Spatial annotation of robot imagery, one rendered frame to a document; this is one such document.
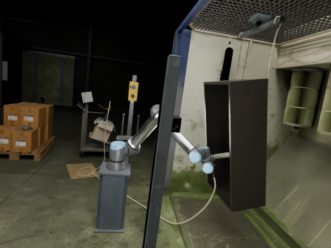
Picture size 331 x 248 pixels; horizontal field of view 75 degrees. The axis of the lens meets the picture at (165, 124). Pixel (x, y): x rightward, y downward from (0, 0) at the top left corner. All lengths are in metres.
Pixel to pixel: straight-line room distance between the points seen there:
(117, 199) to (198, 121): 1.47
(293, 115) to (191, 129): 1.29
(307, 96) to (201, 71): 1.32
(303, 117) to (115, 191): 2.38
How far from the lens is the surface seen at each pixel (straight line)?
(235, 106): 1.90
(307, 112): 3.15
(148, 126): 2.10
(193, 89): 2.92
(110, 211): 2.39
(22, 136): 4.34
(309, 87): 3.13
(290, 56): 3.26
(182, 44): 2.93
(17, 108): 4.73
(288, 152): 3.47
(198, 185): 3.28
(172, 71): 0.89
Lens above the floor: 1.50
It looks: 9 degrees down
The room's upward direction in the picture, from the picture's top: 7 degrees clockwise
